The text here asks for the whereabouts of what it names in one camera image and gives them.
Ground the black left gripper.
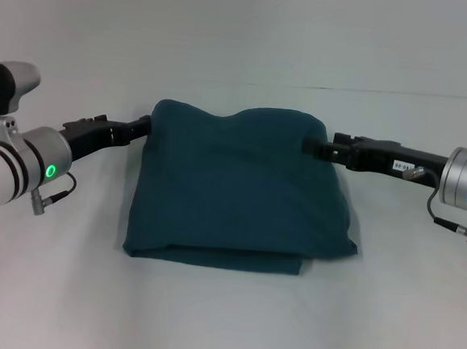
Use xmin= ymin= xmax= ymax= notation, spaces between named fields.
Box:
xmin=58 ymin=108 xmax=153 ymax=172

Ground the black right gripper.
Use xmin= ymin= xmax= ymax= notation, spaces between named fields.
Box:
xmin=300 ymin=129 xmax=452 ymax=189

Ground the blue teal shirt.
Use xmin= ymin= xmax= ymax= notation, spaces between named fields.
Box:
xmin=122 ymin=96 xmax=369 ymax=281

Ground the left gripper cable with plug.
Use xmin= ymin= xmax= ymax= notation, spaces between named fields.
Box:
xmin=30 ymin=168 xmax=80 ymax=219

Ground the gripper cable with plug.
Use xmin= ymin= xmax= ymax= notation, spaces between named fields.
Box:
xmin=398 ymin=165 xmax=467 ymax=244
xmin=30 ymin=168 xmax=80 ymax=219

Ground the right gripper cable with plug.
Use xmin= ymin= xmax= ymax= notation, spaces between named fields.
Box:
xmin=398 ymin=165 xmax=467 ymax=244

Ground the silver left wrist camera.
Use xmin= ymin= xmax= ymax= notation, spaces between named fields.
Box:
xmin=0 ymin=60 xmax=43 ymax=143

